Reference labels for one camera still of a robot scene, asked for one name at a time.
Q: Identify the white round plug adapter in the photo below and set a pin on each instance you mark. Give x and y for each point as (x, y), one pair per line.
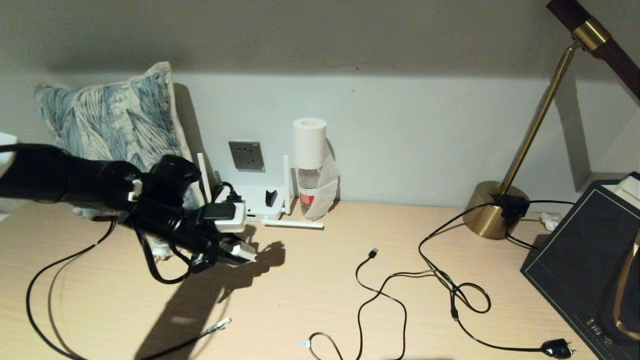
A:
(161, 251)

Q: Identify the white router with antennas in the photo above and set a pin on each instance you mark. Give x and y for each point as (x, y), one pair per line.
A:
(257, 200)

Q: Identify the small black clip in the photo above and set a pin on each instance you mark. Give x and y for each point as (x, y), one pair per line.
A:
(271, 198)

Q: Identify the white box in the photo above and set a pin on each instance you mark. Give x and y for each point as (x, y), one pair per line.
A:
(625, 189)

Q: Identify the brass desk lamp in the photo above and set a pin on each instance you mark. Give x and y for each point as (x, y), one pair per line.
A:
(482, 215)

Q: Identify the black box gold trim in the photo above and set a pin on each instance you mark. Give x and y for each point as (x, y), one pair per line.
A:
(575, 250)

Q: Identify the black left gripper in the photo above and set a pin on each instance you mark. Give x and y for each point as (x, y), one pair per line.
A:
(197, 242)

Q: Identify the grey metal wall socket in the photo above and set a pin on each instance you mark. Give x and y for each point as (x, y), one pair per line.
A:
(247, 156)

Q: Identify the black power adapter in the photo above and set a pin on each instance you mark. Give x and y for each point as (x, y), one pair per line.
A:
(511, 206)

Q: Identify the blue leaf print pillow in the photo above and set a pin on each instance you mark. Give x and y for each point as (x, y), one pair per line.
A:
(110, 115)

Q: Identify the white toilet paper roll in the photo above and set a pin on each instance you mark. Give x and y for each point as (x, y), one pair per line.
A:
(310, 142)

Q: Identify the white power adapter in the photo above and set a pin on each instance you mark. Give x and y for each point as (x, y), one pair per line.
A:
(247, 256)

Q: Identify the clear bottle red label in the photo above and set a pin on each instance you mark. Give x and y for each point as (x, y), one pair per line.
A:
(309, 200)

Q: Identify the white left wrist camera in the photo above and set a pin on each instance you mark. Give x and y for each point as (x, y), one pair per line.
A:
(225, 217)

